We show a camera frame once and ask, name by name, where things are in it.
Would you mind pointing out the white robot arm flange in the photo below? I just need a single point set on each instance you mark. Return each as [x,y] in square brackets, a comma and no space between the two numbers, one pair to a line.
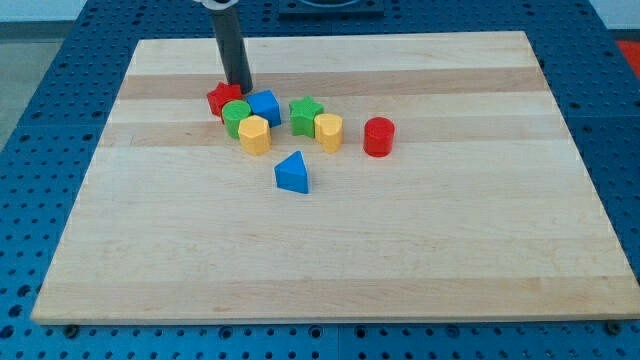
[217,5]

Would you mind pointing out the blue triangle block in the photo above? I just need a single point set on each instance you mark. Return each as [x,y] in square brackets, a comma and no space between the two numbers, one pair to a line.
[291,174]

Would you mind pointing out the yellow heart block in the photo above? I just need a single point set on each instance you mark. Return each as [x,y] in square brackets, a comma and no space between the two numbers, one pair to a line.
[329,131]

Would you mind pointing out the green star block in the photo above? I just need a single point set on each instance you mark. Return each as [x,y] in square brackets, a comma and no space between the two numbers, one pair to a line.
[302,114]

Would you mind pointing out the red cylinder block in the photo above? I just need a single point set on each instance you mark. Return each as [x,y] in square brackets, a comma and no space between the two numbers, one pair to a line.
[379,135]

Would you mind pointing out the yellow hexagon block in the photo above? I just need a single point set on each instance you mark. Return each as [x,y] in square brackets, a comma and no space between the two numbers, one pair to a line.
[254,135]

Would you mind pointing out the blue cube block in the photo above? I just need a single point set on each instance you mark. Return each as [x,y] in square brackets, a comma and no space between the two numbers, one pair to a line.
[265,105]

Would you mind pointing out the light wooden board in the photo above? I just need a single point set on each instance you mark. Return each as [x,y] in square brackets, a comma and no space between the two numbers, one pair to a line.
[483,210]

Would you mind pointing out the green cylinder block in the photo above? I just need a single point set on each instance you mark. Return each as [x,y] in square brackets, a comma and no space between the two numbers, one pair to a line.
[233,113]

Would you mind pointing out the red star block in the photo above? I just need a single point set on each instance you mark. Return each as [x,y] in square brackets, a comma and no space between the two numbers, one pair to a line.
[222,94]

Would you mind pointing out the dark cylindrical robot end effector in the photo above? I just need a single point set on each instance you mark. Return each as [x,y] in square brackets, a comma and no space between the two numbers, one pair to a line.
[230,41]

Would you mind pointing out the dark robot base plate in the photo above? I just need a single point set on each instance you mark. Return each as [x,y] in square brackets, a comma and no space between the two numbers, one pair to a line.
[291,9]

